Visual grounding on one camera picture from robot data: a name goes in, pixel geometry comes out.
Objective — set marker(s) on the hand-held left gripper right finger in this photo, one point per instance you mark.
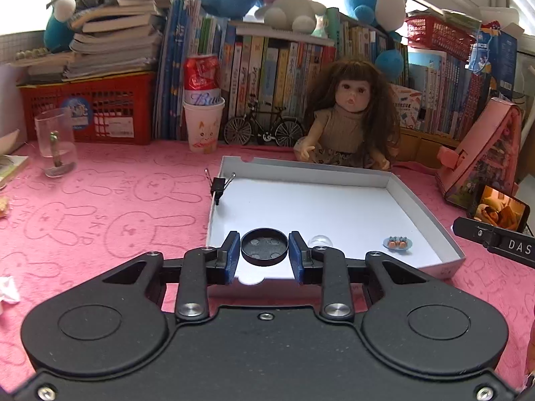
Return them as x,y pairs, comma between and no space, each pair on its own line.
296,255

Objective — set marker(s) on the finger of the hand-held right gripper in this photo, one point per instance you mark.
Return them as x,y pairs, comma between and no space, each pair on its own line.
472,230

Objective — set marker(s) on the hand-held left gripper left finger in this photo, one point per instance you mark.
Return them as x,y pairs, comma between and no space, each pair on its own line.
232,255

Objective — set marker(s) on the black round lid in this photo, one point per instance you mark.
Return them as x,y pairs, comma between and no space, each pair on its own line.
264,247

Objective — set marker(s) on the white cardboard box tray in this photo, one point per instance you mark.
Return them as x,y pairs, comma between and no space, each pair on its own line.
334,217

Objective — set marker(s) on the clear plastic dome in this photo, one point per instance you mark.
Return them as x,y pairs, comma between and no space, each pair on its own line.
321,240

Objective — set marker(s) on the black smartphone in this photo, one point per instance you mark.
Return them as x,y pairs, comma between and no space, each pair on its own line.
501,209

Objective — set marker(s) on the black binder clip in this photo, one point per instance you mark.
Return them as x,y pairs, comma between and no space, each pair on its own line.
218,186

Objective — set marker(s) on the blue dish with tiny figurines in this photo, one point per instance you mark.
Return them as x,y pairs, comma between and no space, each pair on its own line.
397,243

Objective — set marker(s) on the pink toy house box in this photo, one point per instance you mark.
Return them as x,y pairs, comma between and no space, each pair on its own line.
489,146

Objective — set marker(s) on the wooden book rack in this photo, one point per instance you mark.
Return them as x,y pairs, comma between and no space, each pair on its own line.
426,146

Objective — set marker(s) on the black toy bicycle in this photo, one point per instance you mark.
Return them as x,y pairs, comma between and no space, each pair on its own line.
289,130

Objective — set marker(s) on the white cat-print paper cup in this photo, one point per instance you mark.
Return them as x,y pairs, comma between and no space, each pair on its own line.
203,129

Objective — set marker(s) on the pink rabbit-print blanket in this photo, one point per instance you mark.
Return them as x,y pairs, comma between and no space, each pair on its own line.
104,217

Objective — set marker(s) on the white colourful printed box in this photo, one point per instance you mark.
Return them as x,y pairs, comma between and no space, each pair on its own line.
407,106

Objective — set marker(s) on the brown-haired doll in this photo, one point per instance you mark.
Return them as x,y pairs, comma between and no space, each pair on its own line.
349,121

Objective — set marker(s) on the row of upright books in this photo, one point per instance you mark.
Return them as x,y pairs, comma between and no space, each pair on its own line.
250,75

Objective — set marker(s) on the blue printed carton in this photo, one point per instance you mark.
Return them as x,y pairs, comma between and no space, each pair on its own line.
485,50

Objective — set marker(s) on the red beer can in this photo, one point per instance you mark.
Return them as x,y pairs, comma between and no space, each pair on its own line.
201,75

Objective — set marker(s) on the red plastic crate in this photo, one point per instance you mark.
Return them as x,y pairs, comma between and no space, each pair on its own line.
125,92

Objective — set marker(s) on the red plastic basket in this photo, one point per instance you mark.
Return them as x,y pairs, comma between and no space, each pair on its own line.
439,35

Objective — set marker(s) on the clear glass mug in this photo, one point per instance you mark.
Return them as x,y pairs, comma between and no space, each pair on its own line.
54,142

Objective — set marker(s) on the flat white book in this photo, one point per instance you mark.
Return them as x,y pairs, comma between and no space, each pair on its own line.
271,31

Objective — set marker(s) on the crumpled white tissue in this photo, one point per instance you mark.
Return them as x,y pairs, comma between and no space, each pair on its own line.
8,290

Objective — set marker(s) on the open paper booklet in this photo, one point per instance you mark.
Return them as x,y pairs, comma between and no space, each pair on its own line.
10,167

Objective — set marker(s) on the pink white rabbit plush toy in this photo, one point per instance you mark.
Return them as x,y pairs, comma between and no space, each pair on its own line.
288,8

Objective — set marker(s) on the stack of lying books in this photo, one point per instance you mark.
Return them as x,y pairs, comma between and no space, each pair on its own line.
113,33

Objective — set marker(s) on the small blue white plush toy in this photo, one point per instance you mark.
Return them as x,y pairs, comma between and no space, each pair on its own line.
62,8

